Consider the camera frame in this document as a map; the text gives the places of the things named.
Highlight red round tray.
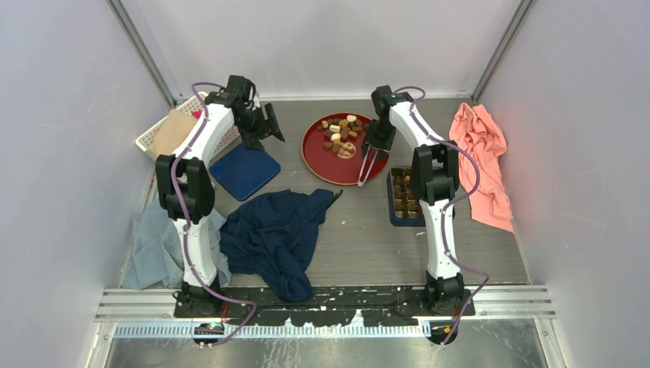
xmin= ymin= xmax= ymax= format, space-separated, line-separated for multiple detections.
xmin=300 ymin=112 xmax=389 ymax=186

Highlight salmon pink cloth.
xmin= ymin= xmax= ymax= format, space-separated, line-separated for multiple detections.
xmin=449 ymin=103 xmax=514 ymax=232

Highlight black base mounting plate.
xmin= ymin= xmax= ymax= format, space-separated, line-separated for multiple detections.
xmin=172 ymin=286 xmax=471 ymax=327

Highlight blue chocolate tin box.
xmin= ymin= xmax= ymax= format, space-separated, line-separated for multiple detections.
xmin=386 ymin=166 xmax=425 ymax=228

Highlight light blue cloth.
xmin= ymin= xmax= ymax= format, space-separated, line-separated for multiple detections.
xmin=121 ymin=195 xmax=232 ymax=291

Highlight clear plastic metal tongs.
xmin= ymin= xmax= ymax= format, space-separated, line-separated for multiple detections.
xmin=356 ymin=146 xmax=378 ymax=187

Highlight beige cloth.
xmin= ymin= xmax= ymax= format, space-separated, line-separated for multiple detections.
xmin=149 ymin=110 xmax=198 ymax=159

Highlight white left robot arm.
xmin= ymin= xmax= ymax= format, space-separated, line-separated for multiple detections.
xmin=155 ymin=75 xmax=285 ymax=317

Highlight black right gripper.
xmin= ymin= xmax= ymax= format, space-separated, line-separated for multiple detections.
xmin=361 ymin=119 xmax=396 ymax=161

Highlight dark blue cloth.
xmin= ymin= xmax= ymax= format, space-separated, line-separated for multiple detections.
xmin=219 ymin=189 xmax=342 ymax=303

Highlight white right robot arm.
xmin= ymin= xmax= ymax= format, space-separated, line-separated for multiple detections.
xmin=357 ymin=85 xmax=465 ymax=315

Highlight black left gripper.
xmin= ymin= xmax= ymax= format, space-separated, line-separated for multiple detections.
xmin=236 ymin=103 xmax=284 ymax=151

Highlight blue tin lid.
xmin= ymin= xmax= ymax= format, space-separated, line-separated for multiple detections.
xmin=208 ymin=143 xmax=281 ymax=202

